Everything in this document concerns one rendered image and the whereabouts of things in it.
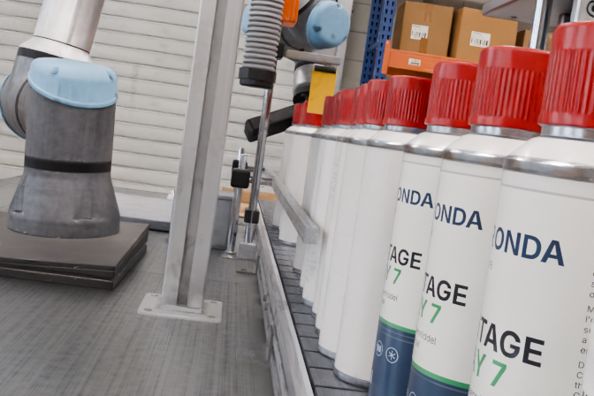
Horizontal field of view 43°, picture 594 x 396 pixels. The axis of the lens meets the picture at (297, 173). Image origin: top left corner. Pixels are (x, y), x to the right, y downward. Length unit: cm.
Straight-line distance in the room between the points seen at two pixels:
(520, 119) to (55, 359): 46
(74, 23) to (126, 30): 416
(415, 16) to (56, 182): 392
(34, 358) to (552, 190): 50
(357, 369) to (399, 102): 18
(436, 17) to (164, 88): 186
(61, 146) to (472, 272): 79
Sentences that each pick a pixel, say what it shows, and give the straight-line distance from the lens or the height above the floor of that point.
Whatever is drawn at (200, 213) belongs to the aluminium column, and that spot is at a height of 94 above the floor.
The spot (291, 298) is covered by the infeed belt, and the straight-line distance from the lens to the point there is 74.
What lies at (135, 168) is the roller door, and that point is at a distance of 532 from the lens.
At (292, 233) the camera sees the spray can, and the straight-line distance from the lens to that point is 107.
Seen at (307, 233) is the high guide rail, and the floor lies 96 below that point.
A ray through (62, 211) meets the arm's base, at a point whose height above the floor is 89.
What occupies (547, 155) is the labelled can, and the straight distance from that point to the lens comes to 24.
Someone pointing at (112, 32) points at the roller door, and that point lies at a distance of 536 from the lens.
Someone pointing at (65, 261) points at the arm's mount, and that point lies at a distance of 92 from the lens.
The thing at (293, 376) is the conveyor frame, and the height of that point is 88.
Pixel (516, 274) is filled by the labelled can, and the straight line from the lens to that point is 25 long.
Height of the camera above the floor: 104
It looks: 3 degrees down
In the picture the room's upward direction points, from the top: 8 degrees clockwise
